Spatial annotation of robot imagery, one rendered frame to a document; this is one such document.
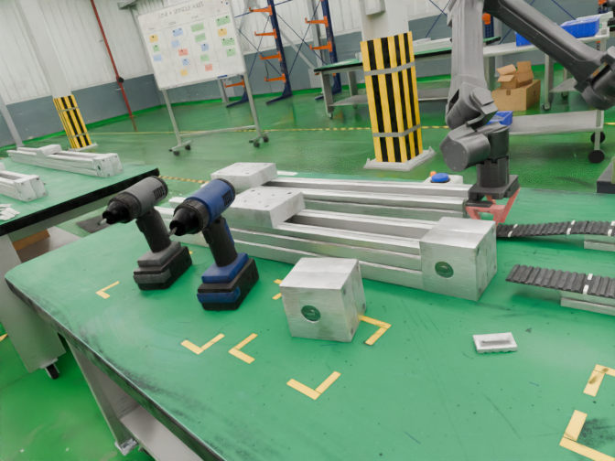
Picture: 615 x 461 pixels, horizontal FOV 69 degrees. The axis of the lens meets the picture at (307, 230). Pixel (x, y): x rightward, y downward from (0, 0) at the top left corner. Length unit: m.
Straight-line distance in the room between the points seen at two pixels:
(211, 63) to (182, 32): 0.55
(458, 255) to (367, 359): 0.21
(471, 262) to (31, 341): 1.99
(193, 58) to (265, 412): 6.20
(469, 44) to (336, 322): 0.64
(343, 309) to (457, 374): 0.17
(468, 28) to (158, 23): 6.05
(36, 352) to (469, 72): 2.07
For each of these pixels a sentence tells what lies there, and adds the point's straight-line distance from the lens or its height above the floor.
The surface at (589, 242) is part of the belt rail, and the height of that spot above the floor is 0.79.
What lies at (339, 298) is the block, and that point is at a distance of 0.65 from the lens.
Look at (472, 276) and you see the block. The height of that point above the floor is 0.82.
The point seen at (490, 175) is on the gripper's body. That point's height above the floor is 0.91.
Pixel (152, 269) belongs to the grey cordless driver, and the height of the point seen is 0.83.
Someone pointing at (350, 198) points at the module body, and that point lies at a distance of 1.03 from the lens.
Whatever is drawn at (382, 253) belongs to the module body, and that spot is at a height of 0.84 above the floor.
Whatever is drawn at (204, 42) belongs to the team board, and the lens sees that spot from 6.50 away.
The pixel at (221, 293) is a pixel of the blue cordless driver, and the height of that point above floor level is 0.82.
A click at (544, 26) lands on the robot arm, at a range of 1.24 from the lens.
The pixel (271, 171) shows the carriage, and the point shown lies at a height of 0.89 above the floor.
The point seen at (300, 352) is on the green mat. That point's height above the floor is 0.78.
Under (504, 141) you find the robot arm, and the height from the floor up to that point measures 0.97.
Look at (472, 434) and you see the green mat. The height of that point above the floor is 0.78.
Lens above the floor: 1.20
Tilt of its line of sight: 23 degrees down
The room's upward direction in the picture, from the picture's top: 12 degrees counter-clockwise
